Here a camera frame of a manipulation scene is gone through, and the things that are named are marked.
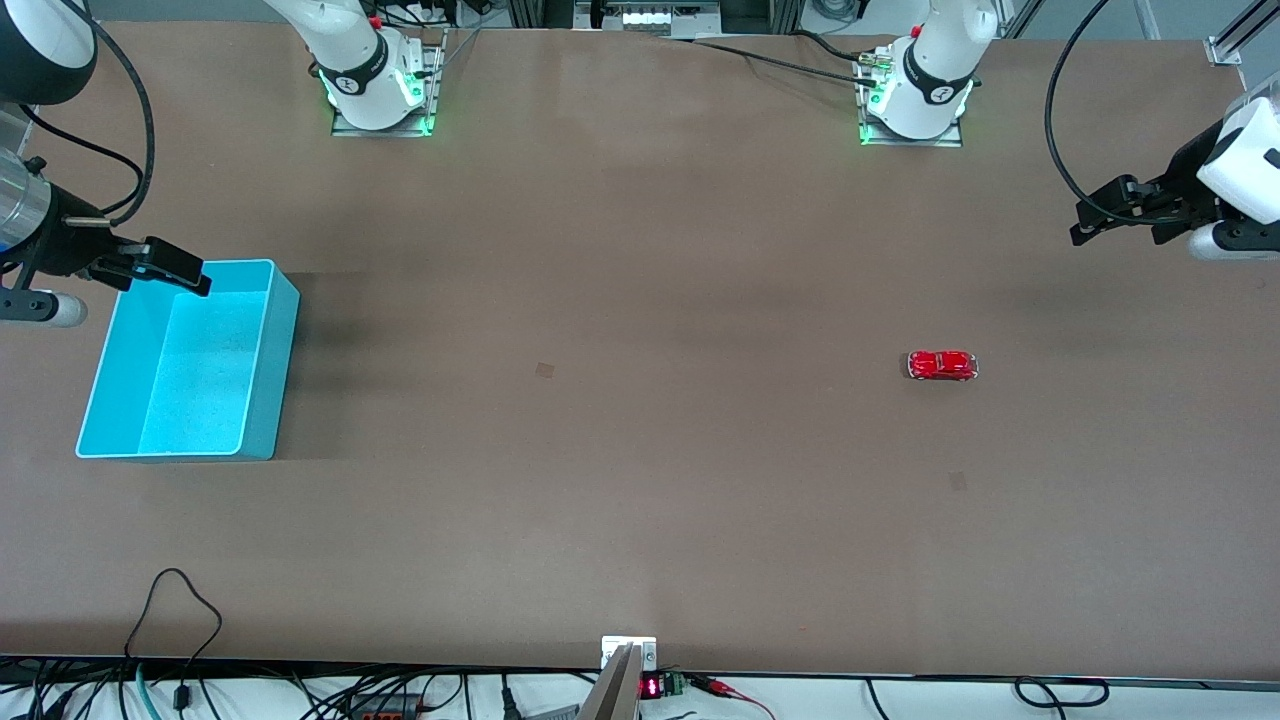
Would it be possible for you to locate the red beetle toy car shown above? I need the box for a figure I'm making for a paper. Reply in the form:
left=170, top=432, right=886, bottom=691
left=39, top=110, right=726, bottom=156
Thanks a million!
left=907, top=349, right=979, bottom=383

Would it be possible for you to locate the blue plastic box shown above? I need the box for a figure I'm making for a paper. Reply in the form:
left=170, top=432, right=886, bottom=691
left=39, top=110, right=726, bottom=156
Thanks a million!
left=76, top=259, right=301, bottom=462

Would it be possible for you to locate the black power strip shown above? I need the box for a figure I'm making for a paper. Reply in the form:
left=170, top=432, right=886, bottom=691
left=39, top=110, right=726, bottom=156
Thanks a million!
left=345, top=690, right=429, bottom=720

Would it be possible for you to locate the background equipment rack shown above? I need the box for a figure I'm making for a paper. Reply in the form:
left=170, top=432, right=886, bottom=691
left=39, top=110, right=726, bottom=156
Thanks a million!
left=505, top=0, right=806, bottom=33

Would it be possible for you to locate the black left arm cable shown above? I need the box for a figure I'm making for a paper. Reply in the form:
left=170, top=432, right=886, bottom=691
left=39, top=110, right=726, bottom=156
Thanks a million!
left=1044, top=0, right=1126, bottom=223

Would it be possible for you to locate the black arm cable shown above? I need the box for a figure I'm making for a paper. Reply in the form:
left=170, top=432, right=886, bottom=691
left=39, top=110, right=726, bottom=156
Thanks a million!
left=1044, top=0, right=1126, bottom=223
left=18, top=12, right=157, bottom=227

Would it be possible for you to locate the aluminium frame profile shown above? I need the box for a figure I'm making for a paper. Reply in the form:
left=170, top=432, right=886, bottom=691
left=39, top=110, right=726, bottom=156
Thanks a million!
left=1203, top=0, right=1280, bottom=68

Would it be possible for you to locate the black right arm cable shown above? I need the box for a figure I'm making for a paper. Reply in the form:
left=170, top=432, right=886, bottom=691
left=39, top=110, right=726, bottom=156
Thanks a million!
left=18, top=12, right=157, bottom=227

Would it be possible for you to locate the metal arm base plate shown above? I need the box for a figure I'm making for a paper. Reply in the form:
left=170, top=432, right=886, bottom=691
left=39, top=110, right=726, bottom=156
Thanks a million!
left=329, top=27, right=446, bottom=139
left=857, top=44, right=965, bottom=149

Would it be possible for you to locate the thin black looped cable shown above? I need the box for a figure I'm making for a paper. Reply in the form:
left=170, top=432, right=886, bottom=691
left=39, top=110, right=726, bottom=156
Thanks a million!
left=124, top=567, right=224, bottom=717

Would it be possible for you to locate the short black table cable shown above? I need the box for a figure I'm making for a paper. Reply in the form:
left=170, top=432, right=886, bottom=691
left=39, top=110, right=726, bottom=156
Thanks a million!
left=793, top=29, right=879, bottom=65

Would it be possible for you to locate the long black table cable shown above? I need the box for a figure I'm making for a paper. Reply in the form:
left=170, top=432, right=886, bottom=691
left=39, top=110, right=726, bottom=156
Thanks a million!
left=648, top=35, right=883, bottom=89

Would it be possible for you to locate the black coiled cable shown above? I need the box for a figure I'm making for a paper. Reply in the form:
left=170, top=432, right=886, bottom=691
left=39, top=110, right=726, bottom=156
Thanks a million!
left=1013, top=676, right=1112, bottom=709

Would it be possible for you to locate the silver table edge bracket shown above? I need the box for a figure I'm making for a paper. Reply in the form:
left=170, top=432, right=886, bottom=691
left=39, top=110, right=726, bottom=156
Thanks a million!
left=601, top=635, right=659, bottom=672

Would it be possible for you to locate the red wire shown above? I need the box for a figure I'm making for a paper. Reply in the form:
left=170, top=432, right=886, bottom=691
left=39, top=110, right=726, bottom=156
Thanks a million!
left=690, top=675, right=778, bottom=720

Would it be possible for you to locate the grey camera mount bar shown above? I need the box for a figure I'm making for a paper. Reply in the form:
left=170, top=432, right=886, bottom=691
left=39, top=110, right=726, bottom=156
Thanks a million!
left=574, top=644, right=642, bottom=720

